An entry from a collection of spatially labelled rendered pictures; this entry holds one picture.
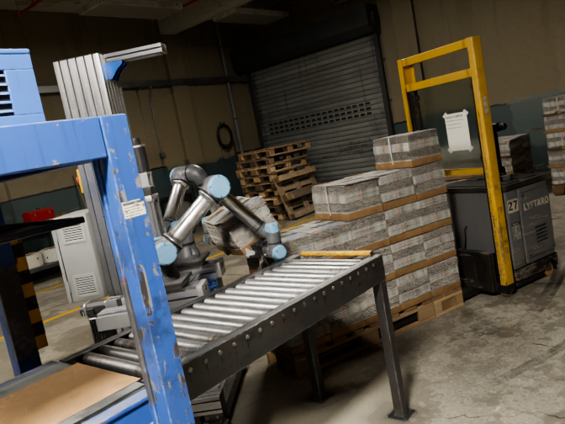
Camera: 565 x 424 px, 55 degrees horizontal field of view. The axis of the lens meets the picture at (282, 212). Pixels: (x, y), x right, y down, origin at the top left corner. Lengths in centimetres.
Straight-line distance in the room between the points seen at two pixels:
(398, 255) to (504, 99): 640
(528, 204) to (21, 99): 368
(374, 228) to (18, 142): 267
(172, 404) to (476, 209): 333
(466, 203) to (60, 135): 359
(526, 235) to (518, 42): 572
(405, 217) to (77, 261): 208
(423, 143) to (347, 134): 732
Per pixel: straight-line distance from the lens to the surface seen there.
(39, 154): 129
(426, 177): 389
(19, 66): 152
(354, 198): 349
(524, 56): 974
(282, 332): 206
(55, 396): 183
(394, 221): 370
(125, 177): 139
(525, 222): 443
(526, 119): 976
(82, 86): 310
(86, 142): 135
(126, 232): 138
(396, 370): 277
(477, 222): 445
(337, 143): 1132
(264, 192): 992
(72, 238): 313
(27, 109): 150
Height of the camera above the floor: 141
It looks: 7 degrees down
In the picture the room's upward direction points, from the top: 11 degrees counter-clockwise
